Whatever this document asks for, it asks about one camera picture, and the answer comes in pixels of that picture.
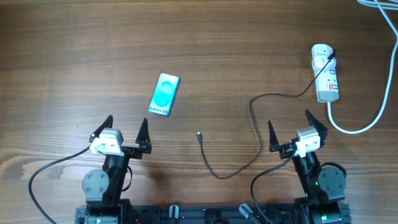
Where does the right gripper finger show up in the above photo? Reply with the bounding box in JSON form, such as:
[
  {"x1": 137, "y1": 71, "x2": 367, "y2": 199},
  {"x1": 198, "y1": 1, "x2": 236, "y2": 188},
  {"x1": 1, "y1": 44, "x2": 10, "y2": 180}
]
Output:
[
  {"x1": 305, "y1": 109, "x2": 328, "y2": 140},
  {"x1": 268, "y1": 120, "x2": 280, "y2": 152}
]

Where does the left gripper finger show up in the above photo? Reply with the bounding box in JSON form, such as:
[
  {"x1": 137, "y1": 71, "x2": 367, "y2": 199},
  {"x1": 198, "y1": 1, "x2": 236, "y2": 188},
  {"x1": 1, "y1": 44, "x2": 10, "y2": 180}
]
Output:
[
  {"x1": 89, "y1": 115, "x2": 113, "y2": 142},
  {"x1": 136, "y1": 118, "x2": 152, "y2": 154}
]

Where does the turquoise screen smartphone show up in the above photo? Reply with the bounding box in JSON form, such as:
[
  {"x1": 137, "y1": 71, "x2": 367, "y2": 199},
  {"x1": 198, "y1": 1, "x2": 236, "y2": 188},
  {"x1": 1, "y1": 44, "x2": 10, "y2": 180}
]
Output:
[{"x1": 148, "y1": 73, "x2": 180, "y2": 116}]

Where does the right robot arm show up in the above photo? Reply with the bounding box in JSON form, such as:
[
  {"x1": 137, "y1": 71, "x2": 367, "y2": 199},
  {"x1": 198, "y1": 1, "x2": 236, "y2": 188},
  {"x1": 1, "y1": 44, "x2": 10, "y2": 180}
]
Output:
[{"x1": 268, "y1": 110, "x2": 351, "y2": 224}]

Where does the white charger plug adapter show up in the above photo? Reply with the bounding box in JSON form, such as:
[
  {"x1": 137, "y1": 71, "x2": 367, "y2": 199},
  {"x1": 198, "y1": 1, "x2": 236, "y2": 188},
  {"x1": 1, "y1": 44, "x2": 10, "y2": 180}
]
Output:
[{"x1": 312, "y1": 54, "x2": 336, "y2": 72}]

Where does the white power strip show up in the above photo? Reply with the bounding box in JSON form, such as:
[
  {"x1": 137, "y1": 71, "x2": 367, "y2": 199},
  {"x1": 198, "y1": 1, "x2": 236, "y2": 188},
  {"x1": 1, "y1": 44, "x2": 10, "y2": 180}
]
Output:
[{"x1": 311, "y1": 44, "x2": 339, "y2": 103}]

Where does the right camera black cable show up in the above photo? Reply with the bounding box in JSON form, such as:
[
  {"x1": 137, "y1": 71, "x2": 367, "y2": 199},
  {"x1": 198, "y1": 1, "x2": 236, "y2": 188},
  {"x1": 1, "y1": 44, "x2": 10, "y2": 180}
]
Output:
[{"x1": 250, "y1": 148, "x2": 298, "y2": 224}]

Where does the camera black cable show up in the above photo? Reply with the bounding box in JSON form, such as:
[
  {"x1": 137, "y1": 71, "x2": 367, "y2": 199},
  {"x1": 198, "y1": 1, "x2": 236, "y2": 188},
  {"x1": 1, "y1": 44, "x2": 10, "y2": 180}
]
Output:
[
  {"x1": 250, "y1": 148, "x2": 298, "y2": 224},
  {"x1": 28, "y1": 146, "x2": 91, "y2": 224}
]

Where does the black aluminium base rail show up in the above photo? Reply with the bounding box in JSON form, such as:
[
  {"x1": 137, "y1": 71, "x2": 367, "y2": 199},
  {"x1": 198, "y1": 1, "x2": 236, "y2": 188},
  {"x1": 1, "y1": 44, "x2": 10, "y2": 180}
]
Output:
[{"x1": 74, "y1": 203, "x2": 352, "y2": 224}]

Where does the black USB charging cable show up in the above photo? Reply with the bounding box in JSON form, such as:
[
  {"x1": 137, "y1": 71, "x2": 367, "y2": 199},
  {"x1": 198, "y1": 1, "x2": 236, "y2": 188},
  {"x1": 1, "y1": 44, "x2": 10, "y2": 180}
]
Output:
[{"x1": 197, "y1": 50, "x2": 336, "y2": 180}]

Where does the left camera black cable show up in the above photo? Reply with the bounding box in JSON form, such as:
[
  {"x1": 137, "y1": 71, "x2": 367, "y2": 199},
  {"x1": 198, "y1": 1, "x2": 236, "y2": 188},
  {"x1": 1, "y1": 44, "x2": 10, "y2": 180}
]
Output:
[{"x1": 28, "y1": 146, "x2": 91, "y2": 224}]

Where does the white power strip cord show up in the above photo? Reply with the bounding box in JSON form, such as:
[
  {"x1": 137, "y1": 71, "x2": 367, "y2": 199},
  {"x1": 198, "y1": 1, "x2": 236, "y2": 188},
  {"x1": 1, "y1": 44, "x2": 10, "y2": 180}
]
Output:
[{"x1": 326, "y1": 0, "x2": 398, "y2": 135}]

